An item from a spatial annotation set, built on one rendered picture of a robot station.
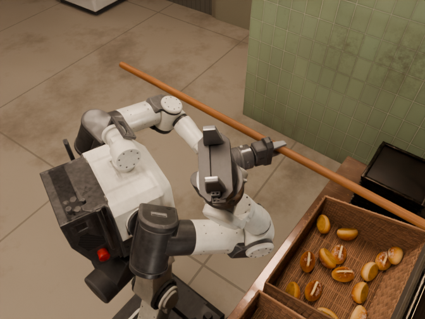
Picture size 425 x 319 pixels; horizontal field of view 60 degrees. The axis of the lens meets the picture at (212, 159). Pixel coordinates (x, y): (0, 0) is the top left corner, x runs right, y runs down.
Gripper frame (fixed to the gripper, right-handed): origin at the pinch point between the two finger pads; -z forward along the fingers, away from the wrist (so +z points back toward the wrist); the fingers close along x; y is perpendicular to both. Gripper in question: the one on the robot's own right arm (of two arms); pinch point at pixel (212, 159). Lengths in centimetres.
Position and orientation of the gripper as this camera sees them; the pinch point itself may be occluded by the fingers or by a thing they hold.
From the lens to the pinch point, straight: 57.9
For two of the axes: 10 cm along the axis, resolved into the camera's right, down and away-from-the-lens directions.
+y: 9.9, -0.8, -1.0
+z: 1.2, 3.3, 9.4
